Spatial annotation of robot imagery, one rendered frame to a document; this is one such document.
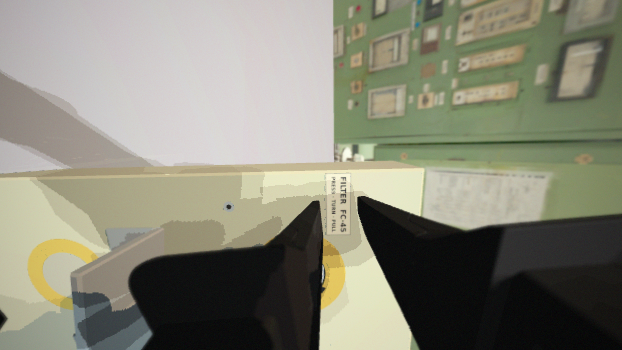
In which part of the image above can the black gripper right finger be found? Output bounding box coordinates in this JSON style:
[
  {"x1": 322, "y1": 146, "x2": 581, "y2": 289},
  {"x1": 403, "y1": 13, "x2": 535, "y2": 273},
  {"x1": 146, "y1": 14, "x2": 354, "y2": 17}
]
[{"x1": 357, "y1": 196, "x2": 622, "y2": 350}]

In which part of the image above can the grey rectangular panel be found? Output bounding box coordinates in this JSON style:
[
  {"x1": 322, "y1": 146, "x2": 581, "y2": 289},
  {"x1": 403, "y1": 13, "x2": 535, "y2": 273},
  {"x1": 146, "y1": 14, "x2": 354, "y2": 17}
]
[{"x1": 0, "y1": 161, "x2": 424, "y2": 350}]

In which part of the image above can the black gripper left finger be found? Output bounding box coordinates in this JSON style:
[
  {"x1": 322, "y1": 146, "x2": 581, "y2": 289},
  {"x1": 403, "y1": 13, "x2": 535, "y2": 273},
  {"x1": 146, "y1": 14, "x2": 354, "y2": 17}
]
[{"x1": 128, "y1": 200, "x2": 323, "y2": 350}]

